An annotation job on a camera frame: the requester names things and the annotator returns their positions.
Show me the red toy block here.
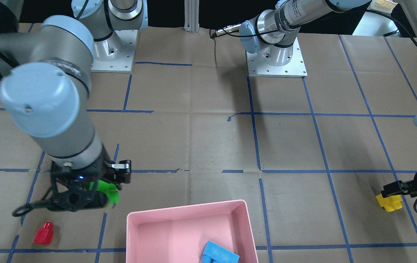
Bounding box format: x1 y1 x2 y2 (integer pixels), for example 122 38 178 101
33 222 54 246

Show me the blue toy block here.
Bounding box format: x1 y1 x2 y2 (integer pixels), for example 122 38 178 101
200 241 240 263

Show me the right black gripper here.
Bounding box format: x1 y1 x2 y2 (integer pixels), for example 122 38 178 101
91 146 132 190

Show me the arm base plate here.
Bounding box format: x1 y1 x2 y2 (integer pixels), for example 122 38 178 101
246 38 308 78
91 30 138 73

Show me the green toy block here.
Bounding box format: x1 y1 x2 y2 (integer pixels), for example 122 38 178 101
85 180 120 209

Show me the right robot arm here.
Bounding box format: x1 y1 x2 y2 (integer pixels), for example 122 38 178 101
0 0 148 187

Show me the pink plastic box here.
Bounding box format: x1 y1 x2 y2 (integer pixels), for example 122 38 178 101
125 199 258 263

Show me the aluminium frame post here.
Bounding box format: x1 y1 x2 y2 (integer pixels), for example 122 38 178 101
184 0 200 34

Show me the yellow toy block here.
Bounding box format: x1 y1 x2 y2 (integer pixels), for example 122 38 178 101
375 194 403 213

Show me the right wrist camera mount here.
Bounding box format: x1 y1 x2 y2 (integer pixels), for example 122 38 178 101
48 162 109 212

